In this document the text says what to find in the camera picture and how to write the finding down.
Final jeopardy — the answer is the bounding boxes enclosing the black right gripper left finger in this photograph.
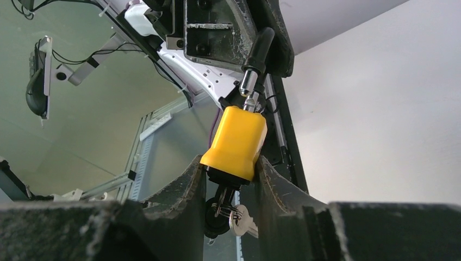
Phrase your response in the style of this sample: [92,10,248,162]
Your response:
[1,156,206,260]

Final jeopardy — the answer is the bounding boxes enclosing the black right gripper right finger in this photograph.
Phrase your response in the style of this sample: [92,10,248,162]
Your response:
[254,157,460,260]

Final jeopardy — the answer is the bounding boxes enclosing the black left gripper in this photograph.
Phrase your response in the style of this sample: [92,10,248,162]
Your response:
[145,1,295,78]

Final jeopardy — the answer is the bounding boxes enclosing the key bunch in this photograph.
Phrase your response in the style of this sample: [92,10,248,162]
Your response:
[204,185,259,239]

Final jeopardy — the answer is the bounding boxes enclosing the yellow padlock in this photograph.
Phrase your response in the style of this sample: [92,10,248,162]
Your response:
[200,27,275,190]

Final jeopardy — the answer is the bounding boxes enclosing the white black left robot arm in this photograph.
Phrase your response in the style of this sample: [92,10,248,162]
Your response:
[120,1,295,105]

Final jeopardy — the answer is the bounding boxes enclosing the monitor on arm mount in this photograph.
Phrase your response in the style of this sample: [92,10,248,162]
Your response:
[26,34,129,121]

